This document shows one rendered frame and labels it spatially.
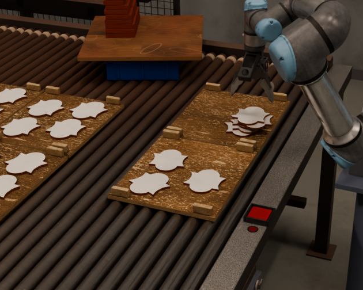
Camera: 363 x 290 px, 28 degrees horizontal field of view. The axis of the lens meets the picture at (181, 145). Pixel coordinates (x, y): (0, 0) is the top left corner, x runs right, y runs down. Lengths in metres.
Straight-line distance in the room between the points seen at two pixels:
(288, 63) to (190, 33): 1.29
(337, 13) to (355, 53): 3.32
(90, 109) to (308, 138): 0.81
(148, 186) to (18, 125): 0.64
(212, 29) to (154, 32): 2.42
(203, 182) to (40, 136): 0.65
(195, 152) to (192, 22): 0.99
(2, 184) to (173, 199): 0.54
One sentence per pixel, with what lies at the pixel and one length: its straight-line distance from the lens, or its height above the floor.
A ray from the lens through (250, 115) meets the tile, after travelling 2.54.
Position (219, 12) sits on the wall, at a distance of 5.50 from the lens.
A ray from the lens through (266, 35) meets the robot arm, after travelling 2.29.
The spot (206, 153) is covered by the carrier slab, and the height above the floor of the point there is 0.94.
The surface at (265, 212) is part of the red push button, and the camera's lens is 2.14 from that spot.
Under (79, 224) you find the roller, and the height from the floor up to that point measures 0.92.
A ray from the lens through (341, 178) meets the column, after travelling 2.44.
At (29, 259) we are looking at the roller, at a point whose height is 0.92.
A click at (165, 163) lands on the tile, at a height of 0.94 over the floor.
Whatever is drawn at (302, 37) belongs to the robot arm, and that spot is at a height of 1.46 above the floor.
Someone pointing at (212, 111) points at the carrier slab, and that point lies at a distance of 2.69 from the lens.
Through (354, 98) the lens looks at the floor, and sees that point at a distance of 5.05.
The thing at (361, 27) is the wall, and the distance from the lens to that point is 5.20.
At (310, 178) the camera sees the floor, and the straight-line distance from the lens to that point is 4.08.
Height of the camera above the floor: 2.14
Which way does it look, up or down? 29 degrees down
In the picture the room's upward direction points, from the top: 2 degrees counter-clockwise
